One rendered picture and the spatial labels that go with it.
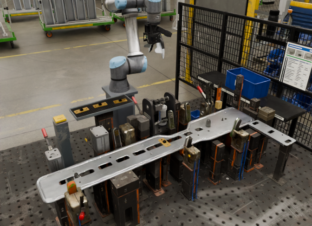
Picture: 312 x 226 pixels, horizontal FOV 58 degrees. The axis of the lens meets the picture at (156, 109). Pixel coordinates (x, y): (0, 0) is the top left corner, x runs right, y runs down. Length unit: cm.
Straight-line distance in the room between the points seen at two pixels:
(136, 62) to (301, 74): 112
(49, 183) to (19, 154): 82
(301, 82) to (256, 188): 78
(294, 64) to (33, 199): 188
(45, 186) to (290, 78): 170
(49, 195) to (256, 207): 113
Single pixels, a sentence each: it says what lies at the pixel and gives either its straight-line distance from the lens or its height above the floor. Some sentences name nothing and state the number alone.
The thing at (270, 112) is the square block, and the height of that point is 106.
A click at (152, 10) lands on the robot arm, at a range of 160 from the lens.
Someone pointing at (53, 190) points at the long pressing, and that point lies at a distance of 146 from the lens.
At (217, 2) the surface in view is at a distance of 411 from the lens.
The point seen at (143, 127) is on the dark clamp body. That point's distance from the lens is 174.
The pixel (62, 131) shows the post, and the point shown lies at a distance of 169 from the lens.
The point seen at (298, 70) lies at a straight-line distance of 216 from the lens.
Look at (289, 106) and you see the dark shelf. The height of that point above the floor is 103.
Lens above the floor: 197
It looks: 29 degrees down
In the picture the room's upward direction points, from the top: straight up
